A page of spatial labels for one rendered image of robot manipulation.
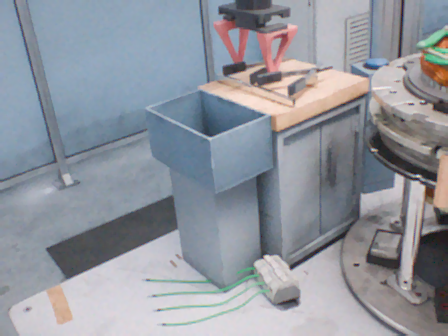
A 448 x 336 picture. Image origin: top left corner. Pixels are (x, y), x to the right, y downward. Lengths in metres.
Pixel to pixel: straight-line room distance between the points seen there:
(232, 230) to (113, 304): 0.23
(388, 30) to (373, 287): 0.58
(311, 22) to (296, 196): 2.21
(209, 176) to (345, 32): 2.50
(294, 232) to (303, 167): 0.11
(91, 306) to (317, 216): 0.40
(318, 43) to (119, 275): 2.28
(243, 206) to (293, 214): 0.09
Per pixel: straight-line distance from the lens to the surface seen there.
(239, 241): 0.83
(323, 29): 3.03
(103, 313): 0.88
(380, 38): 1.21
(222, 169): 0.72
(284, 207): 0.82
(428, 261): 0.95
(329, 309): 0.84
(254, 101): 0.80
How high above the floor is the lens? 1.36
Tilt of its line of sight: 28 degrees down
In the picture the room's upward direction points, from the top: 6 degrees counter-clockwise
